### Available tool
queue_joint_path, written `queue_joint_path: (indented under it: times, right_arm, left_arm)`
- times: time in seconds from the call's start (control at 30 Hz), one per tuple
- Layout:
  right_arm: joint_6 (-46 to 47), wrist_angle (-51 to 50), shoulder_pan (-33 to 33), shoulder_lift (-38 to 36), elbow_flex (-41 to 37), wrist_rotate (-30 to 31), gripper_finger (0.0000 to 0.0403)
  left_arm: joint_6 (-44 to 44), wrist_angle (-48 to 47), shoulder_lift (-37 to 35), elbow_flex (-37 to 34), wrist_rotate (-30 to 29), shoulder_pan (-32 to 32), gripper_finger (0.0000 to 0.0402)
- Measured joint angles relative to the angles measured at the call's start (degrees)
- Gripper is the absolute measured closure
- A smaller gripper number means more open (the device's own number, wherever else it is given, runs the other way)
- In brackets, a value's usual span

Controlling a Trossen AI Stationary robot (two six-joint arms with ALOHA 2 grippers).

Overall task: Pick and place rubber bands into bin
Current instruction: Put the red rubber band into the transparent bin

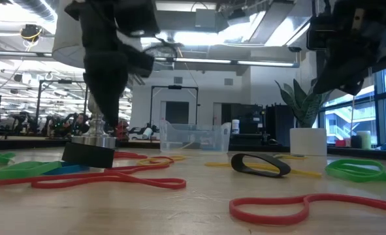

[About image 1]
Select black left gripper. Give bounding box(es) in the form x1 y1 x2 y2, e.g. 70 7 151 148
64 0 155 128

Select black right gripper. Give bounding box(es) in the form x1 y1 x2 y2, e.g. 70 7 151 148
313 0 386 96

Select red rubber band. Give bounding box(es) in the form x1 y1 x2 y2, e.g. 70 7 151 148
103 155 176 174
0 170 187 191
229 193 386 227
113 151 148 160

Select wide black rubber band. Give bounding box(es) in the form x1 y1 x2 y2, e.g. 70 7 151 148
230 153 292 179
61 142 116 169

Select yellow rubber band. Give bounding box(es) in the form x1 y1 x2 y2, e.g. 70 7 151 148
204 161 323 179
272 153 308 161
136 155 187 166

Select blue rubber band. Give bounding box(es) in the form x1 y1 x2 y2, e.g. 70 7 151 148
41 162 91 176

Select wide green rubber band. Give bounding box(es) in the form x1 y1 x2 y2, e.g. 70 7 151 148
0 160 63 181

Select clear plastic bin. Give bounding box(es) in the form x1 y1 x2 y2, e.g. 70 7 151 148
159 119 232 154

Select red equipment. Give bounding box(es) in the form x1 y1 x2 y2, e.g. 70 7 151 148
115 119 131 142

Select person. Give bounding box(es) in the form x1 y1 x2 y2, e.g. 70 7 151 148
71 112 91 135

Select table lamp with white shade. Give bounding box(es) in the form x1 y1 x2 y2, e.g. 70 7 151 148
51 0 148 150

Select white and black device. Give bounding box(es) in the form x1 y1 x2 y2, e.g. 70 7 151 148
129 125 160 140

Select pale green cylinder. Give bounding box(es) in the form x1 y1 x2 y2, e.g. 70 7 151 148
356 130 372 150

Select snake plant in white pot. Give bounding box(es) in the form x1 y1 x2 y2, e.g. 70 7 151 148
275 78 334 157

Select black cabinet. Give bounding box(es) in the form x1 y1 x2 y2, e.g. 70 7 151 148
265 103 295 147

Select long ceiling light bar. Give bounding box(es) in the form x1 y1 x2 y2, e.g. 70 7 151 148
153 57 300 69

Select black equipment shelf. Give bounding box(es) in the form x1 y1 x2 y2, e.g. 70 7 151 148
221 103 265 135

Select grey ceiling box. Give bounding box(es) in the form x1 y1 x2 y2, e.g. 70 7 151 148
195 8 217 29

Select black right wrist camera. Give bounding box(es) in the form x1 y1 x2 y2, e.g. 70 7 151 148
306 15 339 50

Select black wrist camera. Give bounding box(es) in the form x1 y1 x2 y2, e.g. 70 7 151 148
306 15 339 50
114 0 161 37

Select black frame stand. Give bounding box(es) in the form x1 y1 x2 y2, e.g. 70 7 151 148
149 85 201 125
35 79 89 134

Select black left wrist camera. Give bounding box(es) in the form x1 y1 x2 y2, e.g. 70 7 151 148
114 0 161 37

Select black aluminium frame rail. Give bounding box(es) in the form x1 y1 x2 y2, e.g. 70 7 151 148
0 138 366 154
326 146 386 163

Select black ceiling dome camera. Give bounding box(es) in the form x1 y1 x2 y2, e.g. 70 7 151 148
20 23 43 42

